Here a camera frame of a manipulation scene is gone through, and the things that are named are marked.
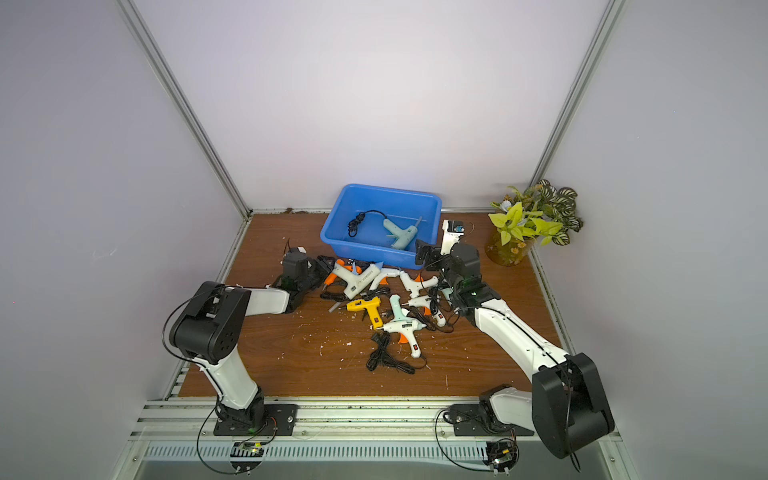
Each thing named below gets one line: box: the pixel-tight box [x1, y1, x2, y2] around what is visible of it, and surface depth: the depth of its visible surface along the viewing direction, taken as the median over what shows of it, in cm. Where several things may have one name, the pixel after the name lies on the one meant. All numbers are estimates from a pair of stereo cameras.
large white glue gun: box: [332, 263, 381, 300], surface depth 97 cm
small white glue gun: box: [369, 268, 400, 291], surface depth 101 cm
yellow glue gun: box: [346, 296, 384, 330], surface depth 94 cm
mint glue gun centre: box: [390, 294, 413, 323], surface depth 92 cm
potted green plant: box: [486, 179, 583, 267], surface depth 90 cm
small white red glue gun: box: [408, 296, 446, 327], surface depth 92 cm
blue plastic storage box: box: [320, 183, 442, 270], surface depth 115 cm
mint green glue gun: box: [383, 218, 418, 250], surface depth 112 cm
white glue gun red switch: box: [381, 320, 427, 358], surface depth 87 cm
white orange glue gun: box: [400, 271, 439, 299], surface depth 99 cm
